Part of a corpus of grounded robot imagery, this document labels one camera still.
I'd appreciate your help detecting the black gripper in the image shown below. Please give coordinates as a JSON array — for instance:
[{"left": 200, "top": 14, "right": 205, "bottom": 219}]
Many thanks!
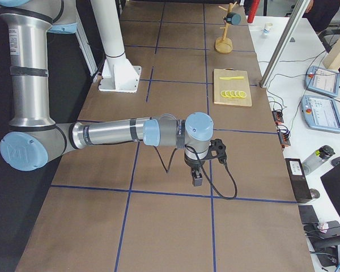
[{"left": 184, "top": 147, "right": 207, "bottom": 186}]

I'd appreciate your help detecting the dark teal HOME mug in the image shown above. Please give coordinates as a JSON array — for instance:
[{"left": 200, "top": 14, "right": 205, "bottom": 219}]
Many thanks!
[{"left": 223, "top": 12, "right": 241, "bottom": 26}]

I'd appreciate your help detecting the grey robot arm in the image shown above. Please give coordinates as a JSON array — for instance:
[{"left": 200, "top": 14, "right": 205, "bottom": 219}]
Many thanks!
[{"left": 0, "top": 1, "right": 220, "bottom": 186}]

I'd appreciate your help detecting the wooden mug tree rack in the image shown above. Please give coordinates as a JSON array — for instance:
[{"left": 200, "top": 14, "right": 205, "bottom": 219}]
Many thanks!
[{"left": 215, "top": 2, "right": 237, "bottom": 54}]

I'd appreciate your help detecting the white paper cup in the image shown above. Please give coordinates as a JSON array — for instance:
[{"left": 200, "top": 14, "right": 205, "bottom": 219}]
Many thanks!
[{"left": 262, "top": 22, "right": 273, "bottom": 37}]

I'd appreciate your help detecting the lemon slice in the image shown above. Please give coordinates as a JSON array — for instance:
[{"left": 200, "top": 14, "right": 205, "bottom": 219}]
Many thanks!
[
  {"left": 234, "top": 91, "right": 241, "bottom": 98},
  {"left": 220, "top": 91, "right": 229, "bottom": 98},
  {"left": 240, "top": 91, "right": 247, "bottom": 99},
  {"left": 229, "top": 90, "right": 238, "bottom": 98},
  {"left": 225, "top": 91, "right": 233, "bottom": 97}
]

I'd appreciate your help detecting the bamboo cutting board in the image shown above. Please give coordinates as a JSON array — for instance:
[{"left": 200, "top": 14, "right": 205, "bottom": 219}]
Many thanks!
[{"left": 213, "top": 69, "right": 252, "bottom": 107}]

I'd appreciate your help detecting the orange electronics module near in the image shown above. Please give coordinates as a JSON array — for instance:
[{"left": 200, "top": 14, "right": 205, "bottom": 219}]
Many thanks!
[{"left": 277, "top": 128, "right": 291, "bottom": 148}]

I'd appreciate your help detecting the orange electronics module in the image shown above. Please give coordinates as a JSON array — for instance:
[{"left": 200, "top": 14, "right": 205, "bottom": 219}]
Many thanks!
[
  {"left": 277, "top": 128, "right": 291, "bottom": 148},
  {"left": 272, "top": 110, "right": 284, "bottom": 125}
]

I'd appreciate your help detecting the orange electronics module far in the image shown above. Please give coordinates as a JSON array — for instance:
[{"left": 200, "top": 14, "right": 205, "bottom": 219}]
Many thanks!
[{"left": 272, "top": 110, "right": 284, "bottom": 125}]

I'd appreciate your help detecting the black box with label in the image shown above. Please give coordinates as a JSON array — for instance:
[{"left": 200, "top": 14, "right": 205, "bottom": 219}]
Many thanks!
[{"left": 285, "top": 158, "right": 312, "bottom": 203}]

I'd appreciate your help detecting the yellow plastic knife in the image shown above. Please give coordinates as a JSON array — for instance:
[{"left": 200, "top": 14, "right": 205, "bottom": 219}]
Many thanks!
[{"left": 219, "top": 76, "right": 244, "bottom": 80}]

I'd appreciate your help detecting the clear water bottle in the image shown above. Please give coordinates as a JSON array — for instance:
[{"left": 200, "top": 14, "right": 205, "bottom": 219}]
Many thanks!
[{"left": 301, "top": 145, "right": 335, "bottom": 175}]

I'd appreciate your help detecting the grey teach pendant near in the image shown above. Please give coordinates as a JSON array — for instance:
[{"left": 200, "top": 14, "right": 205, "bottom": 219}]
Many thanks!
[{"left": 301, "top": 95, "right": 340, "bottom": 133}]

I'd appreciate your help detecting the grey teach pendant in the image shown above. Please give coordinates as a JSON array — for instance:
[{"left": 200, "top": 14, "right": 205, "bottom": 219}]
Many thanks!
[
  {"left": 301, "top": 95, "right": 340, "bottom": 133},
  {"left": 305, "top": 66, "right": 340, "bottom": 97}
]

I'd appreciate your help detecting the grey teach pendant far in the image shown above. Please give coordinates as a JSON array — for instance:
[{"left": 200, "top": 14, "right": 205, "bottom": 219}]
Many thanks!
[{"left": 305, "top": 66, "right": 340, "bottom": 97}]

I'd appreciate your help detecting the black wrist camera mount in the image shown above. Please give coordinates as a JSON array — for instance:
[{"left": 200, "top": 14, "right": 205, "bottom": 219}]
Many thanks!
[{"left": 203, "top": 139, "right": 227, "bottom": 164}]

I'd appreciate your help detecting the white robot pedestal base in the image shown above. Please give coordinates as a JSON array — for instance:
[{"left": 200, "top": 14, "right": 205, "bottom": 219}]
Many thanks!
[{"left": 91, "top": 0, "right": 142, "bottom": 93}]

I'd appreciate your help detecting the aluminium frame profile post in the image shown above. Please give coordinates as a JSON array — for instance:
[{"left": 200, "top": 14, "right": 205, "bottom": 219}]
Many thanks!
[{"left": 260, "top": 0, "right": 310, "bottom": 88}]

